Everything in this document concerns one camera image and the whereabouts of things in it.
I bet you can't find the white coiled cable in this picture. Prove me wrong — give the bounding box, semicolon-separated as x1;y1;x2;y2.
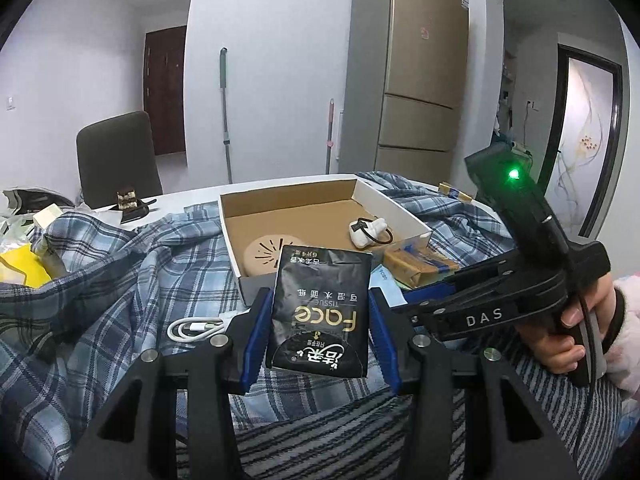
166;315;237;345

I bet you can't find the black tissue packet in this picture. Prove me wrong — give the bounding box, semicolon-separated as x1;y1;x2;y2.
264;246;374;380

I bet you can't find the brown tissue packet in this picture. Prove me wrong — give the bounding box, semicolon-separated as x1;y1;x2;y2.
382;246;461;290

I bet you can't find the blue and yellow packet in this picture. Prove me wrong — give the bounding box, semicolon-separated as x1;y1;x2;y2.
437;181;474;204

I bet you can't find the gold refrigerator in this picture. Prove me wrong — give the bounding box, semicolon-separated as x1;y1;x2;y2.
337;0;471;187

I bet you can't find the grey striped cloth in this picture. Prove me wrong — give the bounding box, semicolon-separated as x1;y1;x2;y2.
231;342;628;480

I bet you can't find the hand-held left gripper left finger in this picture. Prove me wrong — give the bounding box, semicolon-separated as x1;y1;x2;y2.
59;287;274;480

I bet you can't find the round beige disc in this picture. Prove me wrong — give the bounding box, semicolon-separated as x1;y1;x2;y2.
244;234;304;277

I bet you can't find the dark brown door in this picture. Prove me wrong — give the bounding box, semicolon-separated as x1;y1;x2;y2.
143;25;189;157

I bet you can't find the yellow bag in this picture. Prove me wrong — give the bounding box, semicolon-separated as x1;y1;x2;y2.
0;241;54;289

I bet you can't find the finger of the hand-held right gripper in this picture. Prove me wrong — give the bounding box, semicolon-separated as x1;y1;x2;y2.
392;277;551;322
412;250;523;293

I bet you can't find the small white box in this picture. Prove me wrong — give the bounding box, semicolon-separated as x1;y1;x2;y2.
32;203;64;231

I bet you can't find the pink handled mop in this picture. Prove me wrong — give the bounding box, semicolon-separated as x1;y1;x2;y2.
324;99;335;175

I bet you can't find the light blue packet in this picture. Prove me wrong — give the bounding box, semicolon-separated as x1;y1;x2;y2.
370;264;409;309

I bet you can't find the blue plaid cloth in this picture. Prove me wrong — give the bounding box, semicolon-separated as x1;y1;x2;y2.
0;170;517;480

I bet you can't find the person's right hand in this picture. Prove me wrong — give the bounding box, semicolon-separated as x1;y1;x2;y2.
515;272;619;376

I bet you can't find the black plastic bag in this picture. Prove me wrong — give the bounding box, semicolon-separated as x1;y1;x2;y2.
2;186;77;212

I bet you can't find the printed glass door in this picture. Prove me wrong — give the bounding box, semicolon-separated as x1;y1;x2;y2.
537;42;626;239

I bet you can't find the shallow cardboard box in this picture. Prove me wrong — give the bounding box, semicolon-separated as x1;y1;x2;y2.
218;174;434;307

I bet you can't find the black plate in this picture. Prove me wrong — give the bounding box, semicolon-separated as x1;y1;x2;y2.
119;198;157;226

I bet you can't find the person's right forearm pink sleeve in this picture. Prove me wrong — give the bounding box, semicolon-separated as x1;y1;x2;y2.
602;271;640;401

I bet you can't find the dark grey chair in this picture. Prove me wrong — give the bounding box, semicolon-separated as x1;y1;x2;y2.
76;110;164;210

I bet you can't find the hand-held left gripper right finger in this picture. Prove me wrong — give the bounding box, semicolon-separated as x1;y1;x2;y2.
367;287;583;480

